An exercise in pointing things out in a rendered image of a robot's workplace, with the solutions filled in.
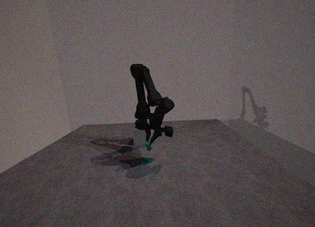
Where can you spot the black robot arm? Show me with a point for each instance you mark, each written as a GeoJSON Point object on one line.
{"type": "Point", "coordinates": [141, 74]}

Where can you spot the green rectangular post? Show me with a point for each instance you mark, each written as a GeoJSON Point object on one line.
{"type": "Point", "coordinates": [148, 146]}

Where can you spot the cyan circle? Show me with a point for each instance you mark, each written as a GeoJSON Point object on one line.
{"type": "Point", "coordinates": [146, 160]}

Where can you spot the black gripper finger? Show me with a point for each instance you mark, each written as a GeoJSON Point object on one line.
{"type": "Point", "coordinates": [156, 134]}
{"type": "Point", "coordinates": [148, 132]}

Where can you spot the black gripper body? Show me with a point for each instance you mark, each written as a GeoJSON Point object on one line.
{"type": "Point", "coordinates": [154, 125]}

